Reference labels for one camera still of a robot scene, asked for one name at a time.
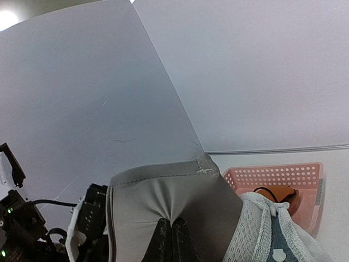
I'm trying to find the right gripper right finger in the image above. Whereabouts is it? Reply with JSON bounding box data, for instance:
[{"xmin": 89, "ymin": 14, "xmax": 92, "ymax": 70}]
[{"xmin": 172, "ymin": 218, "xmax": 204, "ymax": 262}]

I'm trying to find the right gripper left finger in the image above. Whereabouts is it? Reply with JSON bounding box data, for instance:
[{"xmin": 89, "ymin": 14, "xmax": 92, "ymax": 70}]
[{"xmin": 142, "ymin": 218, "xmax": 172, "ymax": 262}]

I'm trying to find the grey bra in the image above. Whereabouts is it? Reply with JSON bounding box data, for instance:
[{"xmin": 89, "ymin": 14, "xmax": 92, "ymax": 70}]
[{"xmin": 106, "ymin": 154, "xmax": 243, "ymax": 261}]

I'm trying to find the white mesh laundry bag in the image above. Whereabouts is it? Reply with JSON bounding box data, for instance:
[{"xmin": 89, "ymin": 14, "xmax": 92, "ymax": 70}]
[{"xmin": 223, "ymin": 193, "xmax": 332, "ymax": 262}]

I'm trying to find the orange black bra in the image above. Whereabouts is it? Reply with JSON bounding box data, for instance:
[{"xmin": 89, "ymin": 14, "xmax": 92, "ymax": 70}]
[{"xmin": 254, "ymin": 186, "xmax": 302, "ymax": 216}]

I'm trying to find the pink plastic basket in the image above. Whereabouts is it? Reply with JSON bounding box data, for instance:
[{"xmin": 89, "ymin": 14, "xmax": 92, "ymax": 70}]
[{"xmin": 222, "ymin": 162, "xmax": 324, "ymax": 237}]

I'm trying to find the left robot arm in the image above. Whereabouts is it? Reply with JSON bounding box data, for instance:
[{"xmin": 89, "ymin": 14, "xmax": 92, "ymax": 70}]
[{"xmin": 1, "ymin": 189, "xmax": 69, "ymax": 261}]

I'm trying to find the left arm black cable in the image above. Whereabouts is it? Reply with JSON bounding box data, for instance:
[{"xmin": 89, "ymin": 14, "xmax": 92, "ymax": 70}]
[{"xmin": 29, "ymin": 199, "xmax": 79, "ymax": 208}]

